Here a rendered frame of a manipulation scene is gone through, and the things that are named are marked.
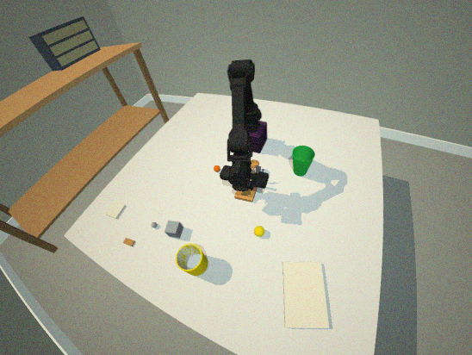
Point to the yellow cup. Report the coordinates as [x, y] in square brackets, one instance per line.
[191, 259]

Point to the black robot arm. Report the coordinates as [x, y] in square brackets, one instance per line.
[245, 117]

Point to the green tapered cup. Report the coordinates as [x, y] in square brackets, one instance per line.
[302, 159]

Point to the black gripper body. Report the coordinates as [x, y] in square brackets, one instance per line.
[260, 179]

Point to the yellow ball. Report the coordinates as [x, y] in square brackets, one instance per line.
[259, 231]

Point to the small brown rectangular block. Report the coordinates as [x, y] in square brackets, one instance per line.
[129, 242]

